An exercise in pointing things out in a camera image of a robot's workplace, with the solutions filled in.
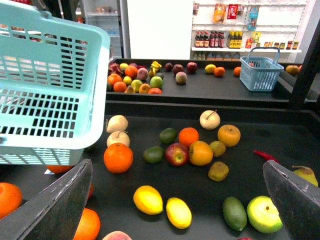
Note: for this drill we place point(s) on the yellow lemon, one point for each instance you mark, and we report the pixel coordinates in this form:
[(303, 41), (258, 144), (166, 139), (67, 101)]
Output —
[(178, 213), (148, 200)]

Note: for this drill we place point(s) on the small orange tangerine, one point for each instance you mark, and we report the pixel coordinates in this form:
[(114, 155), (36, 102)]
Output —
[(187, 136)]

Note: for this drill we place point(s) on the black shelf upright post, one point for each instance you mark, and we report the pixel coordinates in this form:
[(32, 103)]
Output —
[(307, 74)]

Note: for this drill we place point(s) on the brown kiwi fruit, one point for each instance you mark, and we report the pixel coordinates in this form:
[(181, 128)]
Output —
[(218, 171)]

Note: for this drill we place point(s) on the yellow-orange apple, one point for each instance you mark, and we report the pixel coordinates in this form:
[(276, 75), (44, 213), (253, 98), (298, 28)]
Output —
[(229, 135)]

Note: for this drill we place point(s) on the light teal plastic basket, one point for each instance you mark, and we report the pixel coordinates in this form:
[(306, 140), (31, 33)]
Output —
[(53, 85)]

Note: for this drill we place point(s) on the green apple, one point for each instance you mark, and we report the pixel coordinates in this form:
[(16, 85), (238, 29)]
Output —
[(263, 215)]

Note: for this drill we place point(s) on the white pear with stem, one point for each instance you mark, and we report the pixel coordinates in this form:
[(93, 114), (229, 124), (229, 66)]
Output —
[(209, 119)]

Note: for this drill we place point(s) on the orange persimmon-like fruit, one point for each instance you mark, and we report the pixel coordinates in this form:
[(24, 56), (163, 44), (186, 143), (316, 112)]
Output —
[(200, 153)]

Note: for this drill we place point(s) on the large orange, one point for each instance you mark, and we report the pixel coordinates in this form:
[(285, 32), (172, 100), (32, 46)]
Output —
[(118, 158)]

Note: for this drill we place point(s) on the yellow-green pear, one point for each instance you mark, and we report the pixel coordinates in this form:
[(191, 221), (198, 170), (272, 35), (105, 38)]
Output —
[(306, 173)]

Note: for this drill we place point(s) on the white pear left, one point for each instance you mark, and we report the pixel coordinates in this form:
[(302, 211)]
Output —
[(116, 123)]

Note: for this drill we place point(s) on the blue plastic basket with handle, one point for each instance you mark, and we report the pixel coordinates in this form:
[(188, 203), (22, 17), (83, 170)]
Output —
[(260, 73)]

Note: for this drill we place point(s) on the red chili pepper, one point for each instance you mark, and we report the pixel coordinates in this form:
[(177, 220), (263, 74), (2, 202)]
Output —
[(266, 156)]

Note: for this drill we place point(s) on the green lime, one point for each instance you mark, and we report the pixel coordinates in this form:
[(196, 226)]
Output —
[(234, 213)]

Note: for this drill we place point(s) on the red apple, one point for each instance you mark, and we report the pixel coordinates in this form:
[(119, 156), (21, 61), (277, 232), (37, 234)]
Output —
[(177, 155)]

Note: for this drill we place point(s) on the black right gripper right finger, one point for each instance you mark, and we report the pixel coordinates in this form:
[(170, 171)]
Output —
[(296, 199)]

